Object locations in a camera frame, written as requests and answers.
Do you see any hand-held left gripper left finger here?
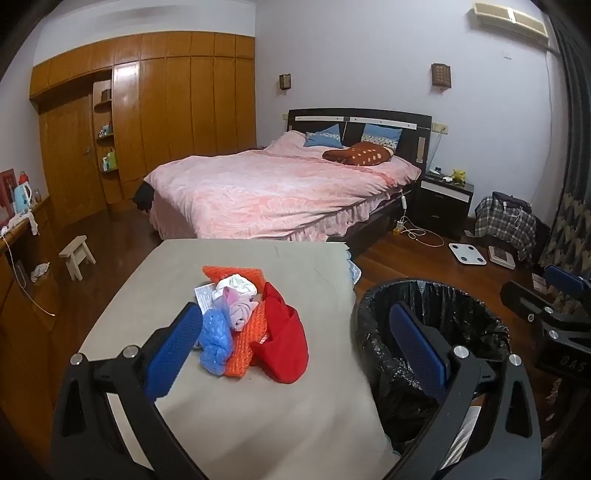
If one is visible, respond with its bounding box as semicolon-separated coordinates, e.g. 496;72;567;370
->
50;302;204;480

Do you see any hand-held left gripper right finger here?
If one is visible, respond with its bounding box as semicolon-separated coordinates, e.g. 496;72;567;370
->
389;302;543;480

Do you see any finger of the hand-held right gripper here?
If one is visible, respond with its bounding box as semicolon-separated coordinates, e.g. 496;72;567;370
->
501;281;570;325
544;264;591;319

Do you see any blue plastic bag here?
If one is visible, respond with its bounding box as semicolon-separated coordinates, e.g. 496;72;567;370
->
198;308;237;378

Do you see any trash bin with black liner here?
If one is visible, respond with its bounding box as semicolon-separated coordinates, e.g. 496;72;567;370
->
351;278;512;457

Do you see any white printed carton box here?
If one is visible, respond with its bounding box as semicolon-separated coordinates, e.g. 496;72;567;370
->
194;283;219;315

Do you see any orange foam net sleeve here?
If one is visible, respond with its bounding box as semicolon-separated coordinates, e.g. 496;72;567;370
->
225;300;274;378
202;265;269;289

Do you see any pink face mask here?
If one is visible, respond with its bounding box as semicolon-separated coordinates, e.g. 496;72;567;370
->
223;288;260;332

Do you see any white cloth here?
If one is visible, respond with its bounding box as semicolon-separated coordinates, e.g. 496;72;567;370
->
6;210;40;236
218;274;258;297

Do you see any red cloth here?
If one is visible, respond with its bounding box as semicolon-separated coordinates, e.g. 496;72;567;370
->
252;281;309;385

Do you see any white box with dark book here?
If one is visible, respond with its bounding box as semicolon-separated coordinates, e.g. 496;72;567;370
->
488;246;517;269

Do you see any dark patterned curtain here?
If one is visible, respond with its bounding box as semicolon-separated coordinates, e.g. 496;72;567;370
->
537;0;591;462

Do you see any white bathroom scale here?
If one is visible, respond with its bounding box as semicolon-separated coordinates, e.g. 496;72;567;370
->
449;242;488;267

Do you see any plaid cloth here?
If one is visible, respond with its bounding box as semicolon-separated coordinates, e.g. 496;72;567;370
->
475;196;537;262

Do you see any dark bag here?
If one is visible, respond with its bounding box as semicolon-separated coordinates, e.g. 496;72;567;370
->
491;191;533;214

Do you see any light blue quilted cloth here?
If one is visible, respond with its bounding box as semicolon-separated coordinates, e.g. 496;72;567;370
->
344;248;360;286

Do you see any dark nightstand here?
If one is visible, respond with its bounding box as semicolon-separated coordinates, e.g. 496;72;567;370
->
414;171;475;241

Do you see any small wooden stool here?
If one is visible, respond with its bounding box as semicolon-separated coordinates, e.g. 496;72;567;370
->
58;235;97;281

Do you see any wooden dresser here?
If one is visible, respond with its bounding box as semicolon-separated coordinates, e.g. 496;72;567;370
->
0;194;64;418

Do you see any black cloth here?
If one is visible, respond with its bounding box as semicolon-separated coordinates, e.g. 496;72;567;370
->
133;181;156;214

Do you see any pink duvet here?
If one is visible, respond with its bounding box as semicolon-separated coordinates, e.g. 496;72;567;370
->
143;130;422;241

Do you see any dark wooden bed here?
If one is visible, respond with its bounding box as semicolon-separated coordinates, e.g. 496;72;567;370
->
133;108;433;259

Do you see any brown dotted pillow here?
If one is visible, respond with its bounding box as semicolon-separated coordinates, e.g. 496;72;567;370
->
322;142;394;166

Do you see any light blue kettle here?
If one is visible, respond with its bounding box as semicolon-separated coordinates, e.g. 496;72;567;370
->
12;184;34;216

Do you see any blue pillow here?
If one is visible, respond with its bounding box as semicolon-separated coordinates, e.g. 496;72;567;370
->
360;123;403;149
303;124;344;149

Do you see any wooden wardrobe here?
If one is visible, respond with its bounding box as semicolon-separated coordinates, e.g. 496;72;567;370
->
28;31;256;219

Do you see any air conditioner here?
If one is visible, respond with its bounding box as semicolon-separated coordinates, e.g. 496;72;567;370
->
473;2;550;47

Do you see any white cable with switch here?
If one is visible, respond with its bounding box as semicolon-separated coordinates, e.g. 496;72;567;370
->
400;188;445;248

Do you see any thin white cable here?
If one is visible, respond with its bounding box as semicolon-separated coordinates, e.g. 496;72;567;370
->
0;228;57;317

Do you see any red photo frame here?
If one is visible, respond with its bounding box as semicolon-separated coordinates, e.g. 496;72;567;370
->
0;168;17;223

